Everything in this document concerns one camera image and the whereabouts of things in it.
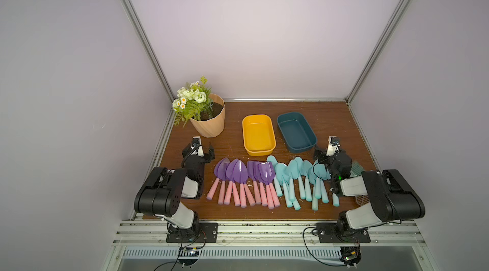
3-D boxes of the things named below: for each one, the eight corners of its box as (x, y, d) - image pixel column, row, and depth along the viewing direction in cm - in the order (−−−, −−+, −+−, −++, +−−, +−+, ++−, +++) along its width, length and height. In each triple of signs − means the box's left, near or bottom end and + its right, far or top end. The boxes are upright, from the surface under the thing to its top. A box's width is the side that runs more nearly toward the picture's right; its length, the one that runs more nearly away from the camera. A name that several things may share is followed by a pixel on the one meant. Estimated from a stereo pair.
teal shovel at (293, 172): (293, 210, 80) (294, 208, 78) (286, 161, 94) (287, 159, 93) (304, 210, 80) (305, 208, 78) (296, 161, 94) (296, 159, 93)
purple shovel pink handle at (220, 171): (207, 202, 82) (205, 200, 80) (218, 159, 96) (217, 156, 94) (222, 204, 82) (221, 202, 80) (231, 160, 95) (230, 158, 93)
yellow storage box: (241, 157, 97) (241, 152, 92) (243, 121, 113) (242, 114, 108) (275, 157, 97) (276, 151, 92) (272, 121, 112) (273, 114, 108)
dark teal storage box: (289, 157, 97) (291, 151, 92) (273, 122, 112) (274, 115, 107) (316, 150, 99) (320, 144, 94) (297, 116, 115) (299, 109, 110)
